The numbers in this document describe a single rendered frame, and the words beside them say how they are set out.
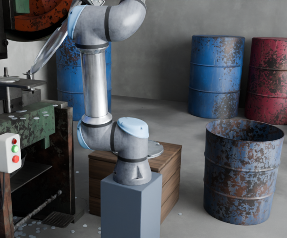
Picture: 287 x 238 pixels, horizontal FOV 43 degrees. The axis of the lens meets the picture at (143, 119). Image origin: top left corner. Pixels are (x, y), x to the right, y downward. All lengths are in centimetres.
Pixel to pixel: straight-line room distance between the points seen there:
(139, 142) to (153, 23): 356
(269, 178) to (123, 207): 90
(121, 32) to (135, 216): 67
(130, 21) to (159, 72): 363
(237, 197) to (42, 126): 105
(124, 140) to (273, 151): 90
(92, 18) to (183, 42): 353
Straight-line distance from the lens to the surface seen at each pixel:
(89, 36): 122
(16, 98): 166
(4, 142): 138
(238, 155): 189
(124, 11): 121
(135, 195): 135
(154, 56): 481
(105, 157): 189
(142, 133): 133
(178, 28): 471
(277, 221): 219
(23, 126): 162
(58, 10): 188
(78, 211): 206
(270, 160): 197
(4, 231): 157
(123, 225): 144
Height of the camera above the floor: 105
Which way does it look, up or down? 16 degrees down
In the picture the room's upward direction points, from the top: 2 degrees clockwise
